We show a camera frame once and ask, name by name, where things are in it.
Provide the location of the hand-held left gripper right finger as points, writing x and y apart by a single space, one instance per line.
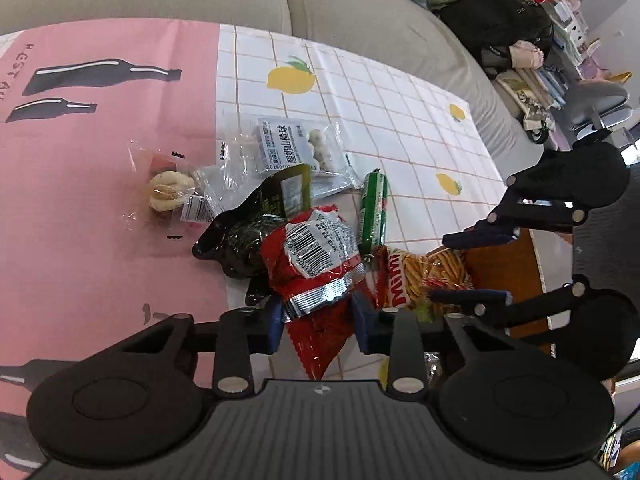
362 327

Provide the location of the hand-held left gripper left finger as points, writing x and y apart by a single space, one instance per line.
274 325

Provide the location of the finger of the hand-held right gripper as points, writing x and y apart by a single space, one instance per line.
465 300
480 237

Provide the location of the stick biscuit packet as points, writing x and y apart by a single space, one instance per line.
425 270

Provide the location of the red snack packet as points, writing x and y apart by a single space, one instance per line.
310 280

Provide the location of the clear packet of white balls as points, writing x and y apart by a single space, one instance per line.
300 145

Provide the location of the dark green snack packet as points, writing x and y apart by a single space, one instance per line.
240 245

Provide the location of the green wrapped sausage stick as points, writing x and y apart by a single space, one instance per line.
372 210

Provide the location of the printed tote bag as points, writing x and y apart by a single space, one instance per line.
527 97

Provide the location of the grey chair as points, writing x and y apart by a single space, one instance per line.
597 97

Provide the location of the clear packet with pastry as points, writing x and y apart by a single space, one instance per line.
167 190

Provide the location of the pink and white printed tablecloth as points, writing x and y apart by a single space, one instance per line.
100 260

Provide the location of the beige pouch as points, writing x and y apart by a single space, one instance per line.
527 54

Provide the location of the black bag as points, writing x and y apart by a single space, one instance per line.
500 25

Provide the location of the cluttered shelf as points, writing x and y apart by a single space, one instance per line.
570 30

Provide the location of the beige sofa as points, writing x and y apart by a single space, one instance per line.
350 5

